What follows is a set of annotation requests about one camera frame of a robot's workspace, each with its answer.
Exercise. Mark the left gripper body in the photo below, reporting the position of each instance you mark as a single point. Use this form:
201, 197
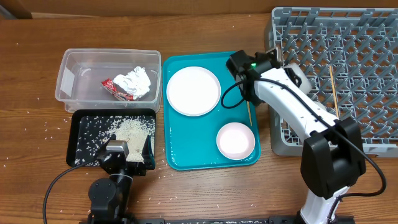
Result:
135, 168

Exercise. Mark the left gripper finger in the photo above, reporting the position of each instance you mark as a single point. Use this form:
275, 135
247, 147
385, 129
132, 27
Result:
102, 150
148, 155

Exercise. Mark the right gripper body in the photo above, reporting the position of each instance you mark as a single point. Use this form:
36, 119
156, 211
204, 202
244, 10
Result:
245, 92

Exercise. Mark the cooked rice pile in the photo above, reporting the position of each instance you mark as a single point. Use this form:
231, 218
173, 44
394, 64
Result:
95, 131

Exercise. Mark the pink bowl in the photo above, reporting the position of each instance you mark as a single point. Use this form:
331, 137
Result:
235, 141

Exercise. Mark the white napkin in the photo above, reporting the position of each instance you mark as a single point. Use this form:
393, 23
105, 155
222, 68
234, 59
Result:
136, 83

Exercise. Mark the grey bowl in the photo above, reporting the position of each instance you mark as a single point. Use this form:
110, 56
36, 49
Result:
298, 77

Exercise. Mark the red snack wrapper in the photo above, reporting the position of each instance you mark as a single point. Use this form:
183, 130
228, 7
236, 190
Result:
110, 86

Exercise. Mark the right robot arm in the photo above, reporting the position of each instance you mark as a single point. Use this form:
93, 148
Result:
332, 159

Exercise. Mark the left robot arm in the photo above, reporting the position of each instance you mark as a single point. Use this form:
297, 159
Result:
109, 196

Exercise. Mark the grey dishwasher rack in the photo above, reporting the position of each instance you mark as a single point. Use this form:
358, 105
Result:
361, 46

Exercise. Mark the black tray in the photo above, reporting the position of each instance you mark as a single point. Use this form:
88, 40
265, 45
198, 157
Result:
71, 151

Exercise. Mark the teal serving tray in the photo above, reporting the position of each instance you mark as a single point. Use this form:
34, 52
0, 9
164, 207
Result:
190, 141

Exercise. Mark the white round plate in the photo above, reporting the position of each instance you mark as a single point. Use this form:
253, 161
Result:
193, 91

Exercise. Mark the clear plastic bin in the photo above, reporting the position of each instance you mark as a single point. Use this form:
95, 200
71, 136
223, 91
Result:
82, 71

